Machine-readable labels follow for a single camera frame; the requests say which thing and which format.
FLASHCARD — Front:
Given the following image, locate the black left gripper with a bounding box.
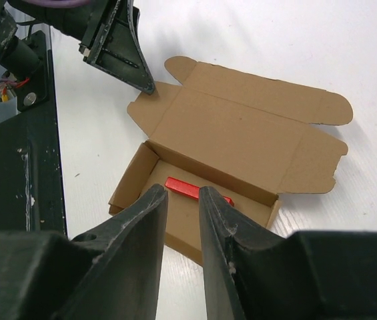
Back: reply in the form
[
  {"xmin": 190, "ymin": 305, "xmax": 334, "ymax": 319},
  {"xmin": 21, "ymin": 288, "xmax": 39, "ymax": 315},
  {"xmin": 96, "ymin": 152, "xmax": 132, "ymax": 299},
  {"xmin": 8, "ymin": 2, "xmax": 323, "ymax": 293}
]
[{"xmin": 34, "ymin": 1, "xmax": 155, "ymax": 95}]

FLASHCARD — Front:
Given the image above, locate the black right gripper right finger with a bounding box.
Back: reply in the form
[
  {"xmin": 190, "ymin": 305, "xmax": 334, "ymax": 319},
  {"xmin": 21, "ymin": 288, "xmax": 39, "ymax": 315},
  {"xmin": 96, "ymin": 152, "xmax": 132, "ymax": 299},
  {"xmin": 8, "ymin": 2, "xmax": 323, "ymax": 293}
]
[{"xmin": 199, "ymin": 187, "xmax": 377, "ymax": 319}]

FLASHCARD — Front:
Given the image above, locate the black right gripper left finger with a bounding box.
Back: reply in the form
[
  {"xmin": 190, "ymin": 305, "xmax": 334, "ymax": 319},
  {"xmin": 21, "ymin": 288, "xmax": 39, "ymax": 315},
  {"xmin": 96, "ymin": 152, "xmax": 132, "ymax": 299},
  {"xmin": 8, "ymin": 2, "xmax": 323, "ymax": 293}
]
[{"xmin": 0, "ymin": 184, "xmax": 168, "ymax": 319}]

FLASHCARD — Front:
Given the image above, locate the red rectangular block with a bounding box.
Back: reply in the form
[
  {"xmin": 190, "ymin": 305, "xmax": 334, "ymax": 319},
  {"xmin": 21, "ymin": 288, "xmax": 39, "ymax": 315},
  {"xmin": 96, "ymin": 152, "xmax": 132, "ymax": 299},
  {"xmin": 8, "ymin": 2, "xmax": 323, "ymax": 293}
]
[{"xmin": 163, "ymin": 176, "xmax": 235, "ymax": 207}]

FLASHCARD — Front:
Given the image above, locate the brown cardboard box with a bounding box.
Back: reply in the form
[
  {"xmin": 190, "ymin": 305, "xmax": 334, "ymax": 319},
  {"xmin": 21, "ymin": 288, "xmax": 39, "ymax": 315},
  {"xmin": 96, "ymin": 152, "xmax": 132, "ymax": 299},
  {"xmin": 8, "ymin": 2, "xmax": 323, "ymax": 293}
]
[{"xmin": 107, "ymin": 56, "xmax": 354, "ymax": 267}]

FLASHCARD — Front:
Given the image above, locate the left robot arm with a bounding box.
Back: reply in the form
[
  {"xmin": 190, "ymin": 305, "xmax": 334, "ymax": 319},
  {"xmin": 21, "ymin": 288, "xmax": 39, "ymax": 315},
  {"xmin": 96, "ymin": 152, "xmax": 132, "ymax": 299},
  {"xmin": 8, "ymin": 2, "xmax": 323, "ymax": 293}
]
[{"xmin": 0, "ymin": 1, "xmax": 155, "ymax": 95}]

